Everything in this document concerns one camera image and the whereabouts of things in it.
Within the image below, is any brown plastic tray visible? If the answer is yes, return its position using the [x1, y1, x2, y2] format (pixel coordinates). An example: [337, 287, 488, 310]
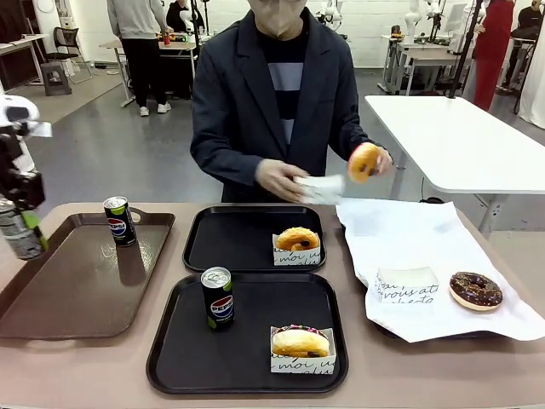
[0, 204, 176, 341]

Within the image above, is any white wrapping paper sheet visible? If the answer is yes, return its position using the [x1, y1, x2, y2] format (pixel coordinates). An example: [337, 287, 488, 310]
[335, 196, 545, 344]

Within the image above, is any white printed paper box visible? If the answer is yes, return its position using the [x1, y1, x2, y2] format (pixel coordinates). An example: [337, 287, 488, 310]
[376, 266, 440, 306]
[272, 243, 322, 268]
[293, 173, 347, 205]

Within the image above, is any white side table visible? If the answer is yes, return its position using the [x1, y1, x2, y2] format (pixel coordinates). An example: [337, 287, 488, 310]
[364, 94, 545, 236]

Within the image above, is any grey plastic stool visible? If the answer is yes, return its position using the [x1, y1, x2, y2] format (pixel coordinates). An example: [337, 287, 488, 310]
[40, 60, 74, 97]

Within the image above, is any black square tray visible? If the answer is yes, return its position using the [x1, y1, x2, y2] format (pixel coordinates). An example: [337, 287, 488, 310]
[146, 273, 351, 395]
[182, 205, 328, 274]

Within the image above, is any white background work table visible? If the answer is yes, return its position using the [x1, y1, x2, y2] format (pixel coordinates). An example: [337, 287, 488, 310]
[377, 33, 476, 96]

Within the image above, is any person's right forearm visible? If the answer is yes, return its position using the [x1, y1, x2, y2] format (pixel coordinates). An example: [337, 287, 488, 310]
[189, 135, 267, 187]

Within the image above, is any person's right hand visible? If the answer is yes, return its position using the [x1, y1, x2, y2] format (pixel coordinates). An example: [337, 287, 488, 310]
[255, 158, 311, 205]

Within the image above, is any black office chair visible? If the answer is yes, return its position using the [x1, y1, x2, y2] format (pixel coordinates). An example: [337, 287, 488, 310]
[43, 26, 94, 85]

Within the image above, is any person's left hand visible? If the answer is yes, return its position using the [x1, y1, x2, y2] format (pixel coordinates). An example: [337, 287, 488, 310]
[370, 146, 394, 177]

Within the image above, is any person in dark jacket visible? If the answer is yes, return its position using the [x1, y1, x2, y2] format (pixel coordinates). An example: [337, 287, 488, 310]
[189, 0, 395, 205]

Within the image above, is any chocolate sprinkled donut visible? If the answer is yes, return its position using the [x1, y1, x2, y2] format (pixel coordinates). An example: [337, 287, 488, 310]
[448, 270, 505, 313]
[275, 323, 331, 342]

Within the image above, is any person in grey hoodie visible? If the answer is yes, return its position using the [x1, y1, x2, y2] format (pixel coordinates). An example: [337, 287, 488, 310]
[106, 0, 175, 118]

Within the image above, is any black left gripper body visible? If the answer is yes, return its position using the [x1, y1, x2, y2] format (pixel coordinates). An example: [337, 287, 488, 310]
[0, 169, 47, 213]

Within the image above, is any black Pepsi can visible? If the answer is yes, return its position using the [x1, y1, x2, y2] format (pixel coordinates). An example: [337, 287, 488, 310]
[200, 266, 237, 333]
[102, 195, 138, 248]

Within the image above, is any glazed donut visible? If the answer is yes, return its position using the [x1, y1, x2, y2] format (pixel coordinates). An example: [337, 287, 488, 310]
[275, 226, 321, 253]
[272, 329, 332, 359]
[347, 141, 382, 185]

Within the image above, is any black camera stand pole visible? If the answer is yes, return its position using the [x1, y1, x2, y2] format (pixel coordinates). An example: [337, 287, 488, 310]
[446, 0, 487, 100]

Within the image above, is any person in black shirt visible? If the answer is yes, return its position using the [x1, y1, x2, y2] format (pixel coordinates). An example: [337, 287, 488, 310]
[496, 0, 545, 97]

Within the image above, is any white background desk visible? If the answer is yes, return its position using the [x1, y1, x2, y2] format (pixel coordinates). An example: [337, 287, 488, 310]
[0, 32, 50, 104]

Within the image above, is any person in red apron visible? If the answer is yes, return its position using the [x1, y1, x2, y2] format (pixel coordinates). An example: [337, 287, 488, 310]
[471, 0, 517, 112]

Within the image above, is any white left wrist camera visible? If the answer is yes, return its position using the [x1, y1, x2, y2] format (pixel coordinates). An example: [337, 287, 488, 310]
[24, 120, 54, 139]

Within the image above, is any person's left forearm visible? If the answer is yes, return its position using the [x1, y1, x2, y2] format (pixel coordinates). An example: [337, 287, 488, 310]
[327, 118, 387, 171]

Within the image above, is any grey drink can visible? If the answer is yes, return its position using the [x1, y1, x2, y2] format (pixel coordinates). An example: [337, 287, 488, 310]
[0, 197, 44, 262]

